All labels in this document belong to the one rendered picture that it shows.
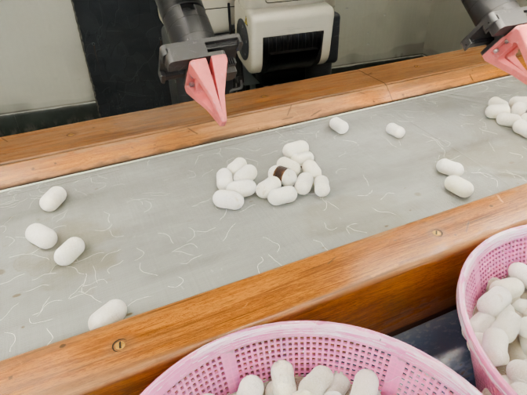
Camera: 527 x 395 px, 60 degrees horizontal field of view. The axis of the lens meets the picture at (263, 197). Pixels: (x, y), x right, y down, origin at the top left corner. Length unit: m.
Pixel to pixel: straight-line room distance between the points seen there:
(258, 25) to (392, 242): 0.81
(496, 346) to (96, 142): 0.53
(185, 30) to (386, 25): 2.57
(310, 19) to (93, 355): 1.00
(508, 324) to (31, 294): 0.42
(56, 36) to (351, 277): 2.33
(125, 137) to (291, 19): 0.65
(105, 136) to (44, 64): 1.98
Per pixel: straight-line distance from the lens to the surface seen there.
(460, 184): 0.57
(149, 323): 0.38
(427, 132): 0.72
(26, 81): 2.68
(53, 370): 0.38
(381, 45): 3.12
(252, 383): 0.36
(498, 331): 0.42
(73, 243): 0.49
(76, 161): 0.66
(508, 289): 0.47
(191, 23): 0.60
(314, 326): 0.36
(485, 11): 0.73
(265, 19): 1.17
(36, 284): 0.49
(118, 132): 0.68
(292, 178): 0.55
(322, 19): 1.23
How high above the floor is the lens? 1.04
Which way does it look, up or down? 34 degrees down
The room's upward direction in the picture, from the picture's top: 2 degrees counter-clockwise
